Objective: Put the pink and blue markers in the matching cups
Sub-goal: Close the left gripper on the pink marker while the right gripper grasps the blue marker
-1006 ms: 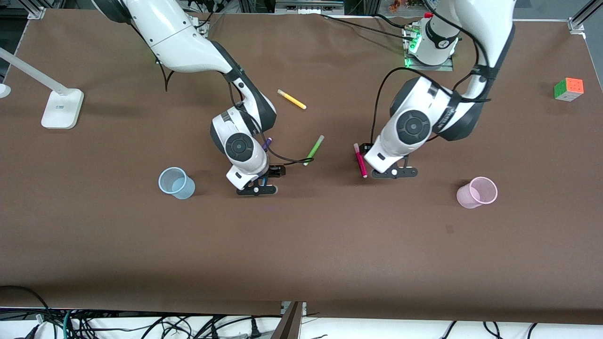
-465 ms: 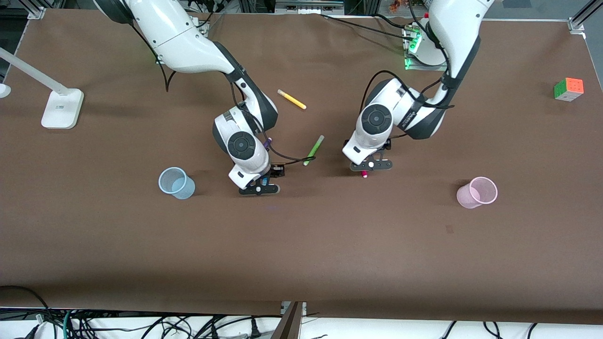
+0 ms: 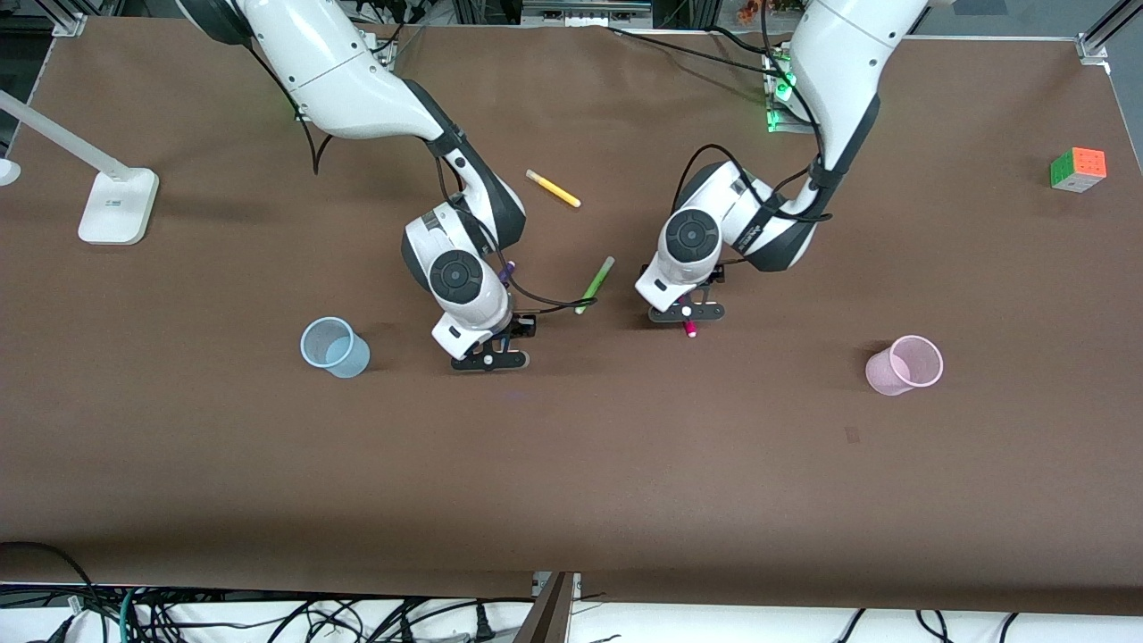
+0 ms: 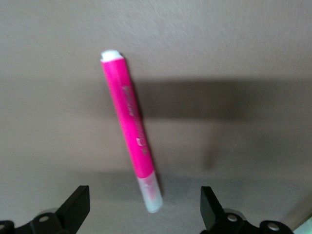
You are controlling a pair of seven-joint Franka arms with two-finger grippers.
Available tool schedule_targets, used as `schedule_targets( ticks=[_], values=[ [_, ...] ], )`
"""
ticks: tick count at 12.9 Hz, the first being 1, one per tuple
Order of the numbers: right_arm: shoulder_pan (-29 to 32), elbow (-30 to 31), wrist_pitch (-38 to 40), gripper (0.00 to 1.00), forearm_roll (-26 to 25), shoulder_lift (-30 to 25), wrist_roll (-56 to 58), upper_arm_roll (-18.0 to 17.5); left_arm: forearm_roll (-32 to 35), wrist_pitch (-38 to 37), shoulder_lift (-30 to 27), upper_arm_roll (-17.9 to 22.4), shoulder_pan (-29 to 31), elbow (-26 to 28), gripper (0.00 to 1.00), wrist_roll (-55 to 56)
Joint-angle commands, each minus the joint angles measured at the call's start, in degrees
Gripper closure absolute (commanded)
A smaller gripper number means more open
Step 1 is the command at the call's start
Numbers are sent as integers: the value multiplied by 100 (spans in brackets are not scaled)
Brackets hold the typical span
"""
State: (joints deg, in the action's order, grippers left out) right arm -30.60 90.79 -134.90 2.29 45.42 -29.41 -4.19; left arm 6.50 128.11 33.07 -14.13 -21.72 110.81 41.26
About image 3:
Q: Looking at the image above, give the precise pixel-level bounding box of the green marker pen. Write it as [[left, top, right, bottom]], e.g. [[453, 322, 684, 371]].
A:
[[574, 255, 616, 316]]

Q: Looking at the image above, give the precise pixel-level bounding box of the yellow marker pen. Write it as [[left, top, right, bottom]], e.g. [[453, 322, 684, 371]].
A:
[[525, 169, 582, 209]]

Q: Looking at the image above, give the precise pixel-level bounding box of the translucent blue plastic cup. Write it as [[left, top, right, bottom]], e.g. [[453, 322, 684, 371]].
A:
[[299, 316, 371, 380]]

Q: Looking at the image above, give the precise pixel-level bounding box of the translucent pink plastic cup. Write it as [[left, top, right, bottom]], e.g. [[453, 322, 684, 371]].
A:
[[864, 335, 945, 397]]

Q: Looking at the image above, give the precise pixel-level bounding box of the brown table leg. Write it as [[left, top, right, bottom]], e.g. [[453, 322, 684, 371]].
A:
[[513, 572, 574, 643]]

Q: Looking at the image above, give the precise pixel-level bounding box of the grey metal box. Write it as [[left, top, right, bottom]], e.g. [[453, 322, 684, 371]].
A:
[[521, 0, 655, 29]]

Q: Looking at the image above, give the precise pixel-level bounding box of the colourful puzzle cube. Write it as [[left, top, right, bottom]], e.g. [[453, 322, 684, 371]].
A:
[[1049, 146, 1108, 195]]

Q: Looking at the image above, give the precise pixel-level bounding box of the white desk lamp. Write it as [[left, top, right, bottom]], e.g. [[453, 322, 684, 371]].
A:
[[0, 89, 161, 246]]

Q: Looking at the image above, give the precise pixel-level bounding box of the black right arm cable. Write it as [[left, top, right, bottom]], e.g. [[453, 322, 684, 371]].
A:
[[246, 40, 597, 315]]

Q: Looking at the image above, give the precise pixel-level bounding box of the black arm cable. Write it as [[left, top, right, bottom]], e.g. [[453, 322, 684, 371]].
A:
[[246, 40, 597, 315], [670, 0, 838, 226]]

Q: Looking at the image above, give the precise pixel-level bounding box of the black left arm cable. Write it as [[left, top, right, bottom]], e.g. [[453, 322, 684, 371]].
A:
[[670, 0, 838, 226]]

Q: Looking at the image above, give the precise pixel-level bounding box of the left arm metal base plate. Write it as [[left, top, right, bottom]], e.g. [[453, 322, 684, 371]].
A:
[[763, 45, 819, 135]]

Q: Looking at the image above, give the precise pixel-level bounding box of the thin black power cable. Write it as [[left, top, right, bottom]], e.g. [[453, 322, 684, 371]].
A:
[[605, 25, 787, 74]]

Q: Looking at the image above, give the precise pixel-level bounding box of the silver metal corner bracket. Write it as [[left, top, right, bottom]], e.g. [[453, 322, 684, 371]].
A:
[[532, 571, 583, 601]]

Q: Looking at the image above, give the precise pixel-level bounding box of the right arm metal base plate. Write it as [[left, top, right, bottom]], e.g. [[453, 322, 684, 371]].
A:
[[355, 29, 398, 74]]

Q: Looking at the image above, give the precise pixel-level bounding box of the aluminium frame profile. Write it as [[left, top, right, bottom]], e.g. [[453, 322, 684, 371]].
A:
[[1074, 0, 1143, 65]]

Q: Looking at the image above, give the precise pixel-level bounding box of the looped black floor cable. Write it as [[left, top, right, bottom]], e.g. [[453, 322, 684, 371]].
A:
[[0, 540, 104, 643]]

